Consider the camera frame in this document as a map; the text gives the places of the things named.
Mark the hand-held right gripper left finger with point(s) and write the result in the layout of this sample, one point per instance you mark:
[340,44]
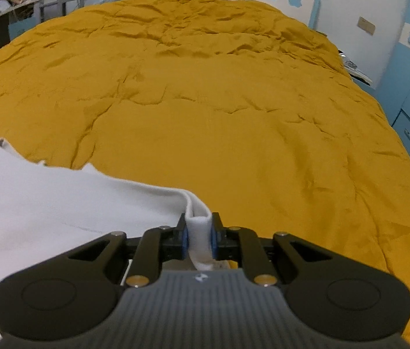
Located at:
[186,241]

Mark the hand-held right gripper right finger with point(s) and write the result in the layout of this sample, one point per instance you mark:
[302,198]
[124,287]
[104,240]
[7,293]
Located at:
[213,240]

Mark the white printed sweatshirt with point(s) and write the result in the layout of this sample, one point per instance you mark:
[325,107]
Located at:
[44,207]

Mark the mustard yellow blanket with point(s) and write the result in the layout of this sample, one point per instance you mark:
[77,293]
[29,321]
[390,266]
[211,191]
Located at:
[208,98]

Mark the cluttered nightstand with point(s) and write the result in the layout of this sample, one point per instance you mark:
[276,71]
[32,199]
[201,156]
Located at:
[354,69]

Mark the grey chair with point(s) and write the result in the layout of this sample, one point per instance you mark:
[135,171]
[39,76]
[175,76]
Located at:
[61,2]

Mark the beige wall socket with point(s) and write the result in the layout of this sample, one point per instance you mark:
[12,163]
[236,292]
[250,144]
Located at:
[366,25]

